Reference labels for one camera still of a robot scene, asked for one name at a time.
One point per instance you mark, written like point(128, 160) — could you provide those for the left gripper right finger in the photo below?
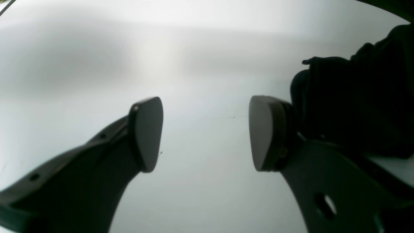
point(337, 190)

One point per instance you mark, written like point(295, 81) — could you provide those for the black graphic print T-shirt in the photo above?
point(363, 103)

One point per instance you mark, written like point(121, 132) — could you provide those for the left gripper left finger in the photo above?
point(79, 190)

